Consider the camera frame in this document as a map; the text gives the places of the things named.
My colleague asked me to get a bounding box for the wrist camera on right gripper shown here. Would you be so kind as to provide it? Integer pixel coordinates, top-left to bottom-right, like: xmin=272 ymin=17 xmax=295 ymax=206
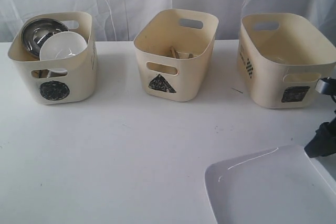
xmin=315 ymin=77 xmax=336 ymax=96

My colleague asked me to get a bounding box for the white bowl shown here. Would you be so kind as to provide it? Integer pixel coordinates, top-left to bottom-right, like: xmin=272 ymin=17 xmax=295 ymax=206
xmin=37 ymin=31 xmax=87 ymax=77

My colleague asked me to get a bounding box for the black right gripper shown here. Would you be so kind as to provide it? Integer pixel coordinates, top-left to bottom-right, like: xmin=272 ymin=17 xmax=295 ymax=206
xmin=304 ymin=118 xmax=335 ymax=158

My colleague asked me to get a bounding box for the white square plate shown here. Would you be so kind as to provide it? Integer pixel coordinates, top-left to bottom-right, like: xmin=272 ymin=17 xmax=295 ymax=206
xmin=204 ymin=145 xmax=335 ymax=223

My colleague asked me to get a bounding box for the cream bin with circle mark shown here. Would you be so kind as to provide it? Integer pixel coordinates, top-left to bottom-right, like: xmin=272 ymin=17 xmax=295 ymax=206
xmin=7 ymin=12 xmax=98 ymax=105

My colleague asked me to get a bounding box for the cream bin with square mark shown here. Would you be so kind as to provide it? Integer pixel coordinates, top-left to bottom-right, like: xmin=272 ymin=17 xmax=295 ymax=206
xmin=237 ymin=13 xmax=335 ymax=109

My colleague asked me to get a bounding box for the cream bin with triangle mark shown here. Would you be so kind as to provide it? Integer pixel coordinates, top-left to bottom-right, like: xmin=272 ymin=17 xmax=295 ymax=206
xmin=133 ymin=9 xmax=219 ymax=102

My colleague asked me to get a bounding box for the steel bowl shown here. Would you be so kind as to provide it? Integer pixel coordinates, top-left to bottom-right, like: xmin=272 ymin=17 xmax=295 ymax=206
xmin=20 ymin=18 xmax=69 ymax=59

